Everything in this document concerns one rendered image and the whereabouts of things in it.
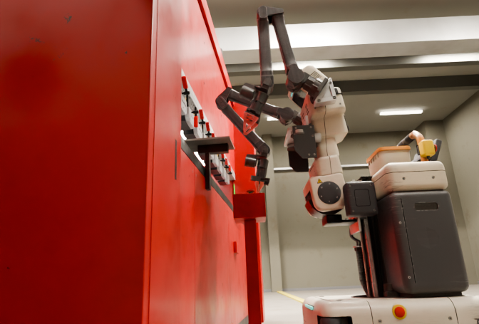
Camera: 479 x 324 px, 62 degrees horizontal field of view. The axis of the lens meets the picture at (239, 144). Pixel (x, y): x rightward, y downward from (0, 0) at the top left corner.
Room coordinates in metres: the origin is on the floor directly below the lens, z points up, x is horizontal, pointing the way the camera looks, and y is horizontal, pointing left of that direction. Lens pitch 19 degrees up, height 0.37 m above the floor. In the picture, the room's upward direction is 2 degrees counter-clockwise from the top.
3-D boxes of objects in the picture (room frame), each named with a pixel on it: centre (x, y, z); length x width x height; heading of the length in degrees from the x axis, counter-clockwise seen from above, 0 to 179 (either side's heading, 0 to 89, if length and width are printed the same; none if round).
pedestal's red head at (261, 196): (2.07, -0.04, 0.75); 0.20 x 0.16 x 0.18; 178
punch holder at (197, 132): (2.21, 0.27, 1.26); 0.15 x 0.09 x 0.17; 174
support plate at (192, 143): (1.82, 0.16, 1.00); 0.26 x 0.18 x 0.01; 84
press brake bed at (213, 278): (2.48, 0.20, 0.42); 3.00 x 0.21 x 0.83; 174
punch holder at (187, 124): (2.01, 0.29, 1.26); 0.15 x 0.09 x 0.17; 174
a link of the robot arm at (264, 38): (1.66, -0.14, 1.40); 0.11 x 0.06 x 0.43; 179
